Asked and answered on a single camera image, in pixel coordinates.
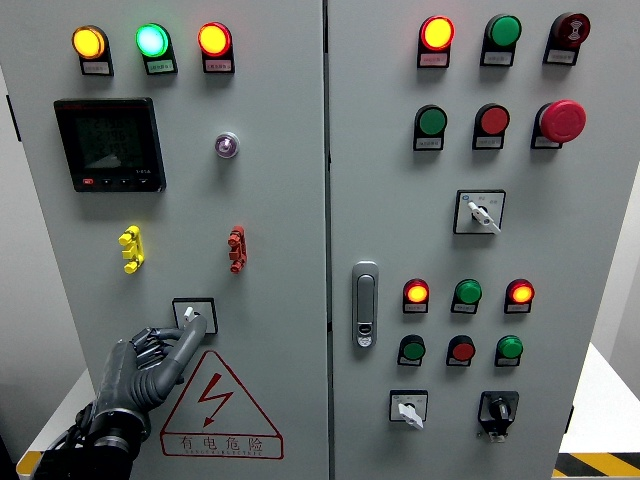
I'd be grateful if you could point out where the red warning triangle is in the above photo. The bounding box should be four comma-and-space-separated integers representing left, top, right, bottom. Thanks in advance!
159, 349, 285, 461

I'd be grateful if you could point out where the black and yellow striped tape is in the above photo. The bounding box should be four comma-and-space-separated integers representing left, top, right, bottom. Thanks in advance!
16, 451, 51, 477
552, 452, 640, 480

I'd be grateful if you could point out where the grey cabinet door with display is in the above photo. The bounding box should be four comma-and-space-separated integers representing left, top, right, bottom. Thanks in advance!
0, 0, 330, 480

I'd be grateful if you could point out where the black display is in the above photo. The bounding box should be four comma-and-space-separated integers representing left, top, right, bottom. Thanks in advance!
53, 97, 168, 194

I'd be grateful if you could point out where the silver door lock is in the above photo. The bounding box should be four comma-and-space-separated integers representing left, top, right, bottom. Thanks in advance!
351, 260, 380, 350

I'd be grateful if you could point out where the white lamp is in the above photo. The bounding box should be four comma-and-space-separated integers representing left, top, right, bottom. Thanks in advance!
214, 131, 241, 160

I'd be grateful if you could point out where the small flat green push button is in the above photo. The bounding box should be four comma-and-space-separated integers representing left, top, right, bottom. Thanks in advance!
396, 334, 427, 367

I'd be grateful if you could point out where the small lit red lamp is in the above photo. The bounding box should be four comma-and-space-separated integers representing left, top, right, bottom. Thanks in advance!
402, 278, 431, 315
503, 278, 536, 315

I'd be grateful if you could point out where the grey cabinet door with lock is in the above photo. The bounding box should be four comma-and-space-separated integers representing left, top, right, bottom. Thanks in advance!
326, 0, 640, 480

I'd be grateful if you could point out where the small red push button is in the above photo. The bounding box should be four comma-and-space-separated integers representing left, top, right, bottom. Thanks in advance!
445, 334, 477, 368

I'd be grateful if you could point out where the yellow round lamp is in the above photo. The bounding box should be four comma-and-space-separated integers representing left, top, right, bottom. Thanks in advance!
71, 24, 115, 77

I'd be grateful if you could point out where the lit green round lamp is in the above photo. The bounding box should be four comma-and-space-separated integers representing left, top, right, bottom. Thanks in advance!
135, 22, 179, 76

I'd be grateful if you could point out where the small green lamp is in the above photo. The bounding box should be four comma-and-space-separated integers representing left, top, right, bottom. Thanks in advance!
450, 278, 484, 315

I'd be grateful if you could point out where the red-rimmed orange round lamp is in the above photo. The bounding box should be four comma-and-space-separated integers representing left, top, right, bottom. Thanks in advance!
196, 21, 236, 75

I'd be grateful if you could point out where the small raised green push button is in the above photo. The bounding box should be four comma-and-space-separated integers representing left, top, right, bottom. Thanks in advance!
494, 334, 525, 368

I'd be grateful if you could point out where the large green push button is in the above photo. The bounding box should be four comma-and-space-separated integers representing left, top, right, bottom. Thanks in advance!
412, 104, 449, 152

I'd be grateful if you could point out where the large red push button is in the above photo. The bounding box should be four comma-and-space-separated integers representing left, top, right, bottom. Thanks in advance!
471, 103, 512, 151

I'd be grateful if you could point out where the large lit red lamp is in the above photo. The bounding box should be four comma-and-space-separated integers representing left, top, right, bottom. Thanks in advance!
416, 15, 457, 69

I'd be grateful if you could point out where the large red stop button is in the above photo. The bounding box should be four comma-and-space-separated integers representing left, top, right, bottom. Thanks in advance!
530, 99, 588, 150

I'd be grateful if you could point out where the large green lamp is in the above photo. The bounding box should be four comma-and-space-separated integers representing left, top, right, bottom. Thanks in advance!
479, 13, 523, 68

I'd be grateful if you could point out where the dark red buzzer lamp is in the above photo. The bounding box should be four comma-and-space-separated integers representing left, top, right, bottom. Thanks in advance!
542, 11, 592, 66

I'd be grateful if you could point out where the small yellow handle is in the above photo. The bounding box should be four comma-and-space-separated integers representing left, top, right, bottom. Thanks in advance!
117, 224, 146, 275

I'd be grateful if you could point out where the small red handle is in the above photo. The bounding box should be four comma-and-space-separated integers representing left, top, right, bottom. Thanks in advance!
227, 225, 248, 275

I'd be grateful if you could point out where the small white-handled labelled turn switch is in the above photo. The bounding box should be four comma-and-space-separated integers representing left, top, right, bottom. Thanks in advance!
388, 389, 430, 431

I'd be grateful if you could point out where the black-handled turn switch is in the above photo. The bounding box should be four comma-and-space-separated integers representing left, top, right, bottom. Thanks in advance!
475, 390, 521, 444

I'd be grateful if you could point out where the large white-handled turn switch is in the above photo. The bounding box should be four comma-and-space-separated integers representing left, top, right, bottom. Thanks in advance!
452, 188, 507, 236

